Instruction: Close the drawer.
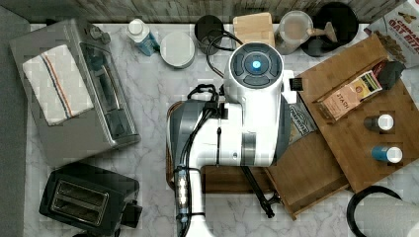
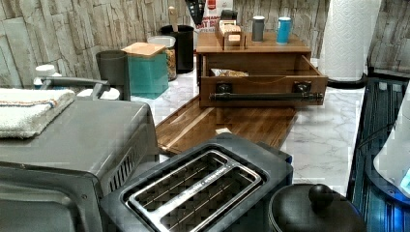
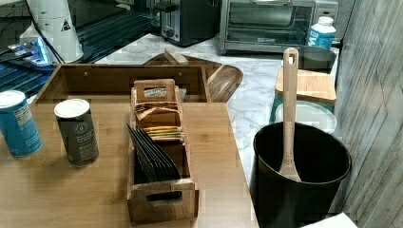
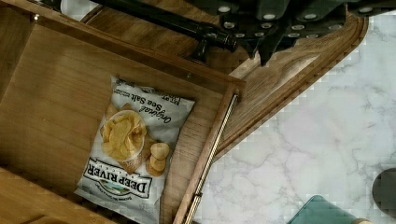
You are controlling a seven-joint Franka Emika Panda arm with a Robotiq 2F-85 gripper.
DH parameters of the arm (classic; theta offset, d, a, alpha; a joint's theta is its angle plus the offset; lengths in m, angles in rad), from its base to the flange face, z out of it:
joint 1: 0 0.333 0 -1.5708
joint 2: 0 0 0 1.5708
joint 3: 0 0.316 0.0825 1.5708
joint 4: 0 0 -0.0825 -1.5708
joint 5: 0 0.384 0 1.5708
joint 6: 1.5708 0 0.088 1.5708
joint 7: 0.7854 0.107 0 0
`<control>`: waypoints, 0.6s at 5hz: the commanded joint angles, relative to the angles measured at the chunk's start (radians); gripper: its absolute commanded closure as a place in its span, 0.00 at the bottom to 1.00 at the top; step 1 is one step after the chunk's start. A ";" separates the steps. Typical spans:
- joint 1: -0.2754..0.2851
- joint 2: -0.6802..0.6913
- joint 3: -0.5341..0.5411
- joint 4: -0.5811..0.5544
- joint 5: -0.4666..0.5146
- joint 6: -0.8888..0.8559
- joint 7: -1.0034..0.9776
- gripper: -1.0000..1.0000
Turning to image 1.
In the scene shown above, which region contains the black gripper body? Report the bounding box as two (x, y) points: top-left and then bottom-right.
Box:
(241, 166), (267, 206)

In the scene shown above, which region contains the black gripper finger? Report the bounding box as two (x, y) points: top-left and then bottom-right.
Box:
(261, 194), (282, 218)

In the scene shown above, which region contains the wooden drawer with black handle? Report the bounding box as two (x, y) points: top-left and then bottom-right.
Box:
(265, 130), (350, 220)

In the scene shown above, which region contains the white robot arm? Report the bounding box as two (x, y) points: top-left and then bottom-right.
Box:
(166, 41), (291, 237)

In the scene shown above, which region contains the snack packet in drawer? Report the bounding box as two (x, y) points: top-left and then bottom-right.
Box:
(289, 103), (317, 144)

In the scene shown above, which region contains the wooden drawer organizer box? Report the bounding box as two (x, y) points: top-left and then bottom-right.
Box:
(299, 35), (419, 193)

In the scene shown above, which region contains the paper towel roll with holder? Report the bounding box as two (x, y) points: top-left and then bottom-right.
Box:
(346, 186), (419, 237)

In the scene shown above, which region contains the stash tea box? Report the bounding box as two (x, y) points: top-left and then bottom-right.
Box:
(316, 70), (382, 122)

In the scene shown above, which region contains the blue spice shaker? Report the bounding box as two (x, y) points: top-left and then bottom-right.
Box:
(372, 146), (403, 163)

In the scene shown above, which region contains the teal canister with wooden lid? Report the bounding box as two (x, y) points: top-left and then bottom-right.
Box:
(233, 12), (275, 46)

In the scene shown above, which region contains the dark grey cup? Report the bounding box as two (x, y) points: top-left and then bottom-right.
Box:
(194, 15), (224, 55)

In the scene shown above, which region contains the dark spice shaker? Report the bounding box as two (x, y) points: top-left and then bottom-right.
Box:
(364, 115), (394, 131)

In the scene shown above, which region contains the glass jar with white lid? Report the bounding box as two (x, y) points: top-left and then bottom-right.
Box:
(275, 11), (313, 55)

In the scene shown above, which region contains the black two-slot toaster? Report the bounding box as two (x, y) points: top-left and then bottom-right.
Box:
(39, 162), (142, 236)

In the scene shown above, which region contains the wooden utensil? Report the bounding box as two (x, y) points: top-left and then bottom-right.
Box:
(306, 22), (338, 42)

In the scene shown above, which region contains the black utensil holder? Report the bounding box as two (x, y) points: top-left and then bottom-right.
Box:
(299, 2), (360, 58)

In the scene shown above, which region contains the black packet on organizer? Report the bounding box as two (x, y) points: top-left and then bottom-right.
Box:
(377, 61), (405, 90)

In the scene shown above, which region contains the white blue plastic bottle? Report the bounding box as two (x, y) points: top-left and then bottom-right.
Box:
(126, 19), (160, 56)

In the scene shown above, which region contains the silver toaster oven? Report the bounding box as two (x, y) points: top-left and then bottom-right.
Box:
(10, 19), (139, 167)

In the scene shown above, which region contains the cinnamon oat bites cereal box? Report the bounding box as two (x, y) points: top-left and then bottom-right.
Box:
(365, 0), (419, 68)

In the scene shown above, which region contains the white striped dish towel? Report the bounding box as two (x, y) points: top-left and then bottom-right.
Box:
(23, 44), (94, 126)

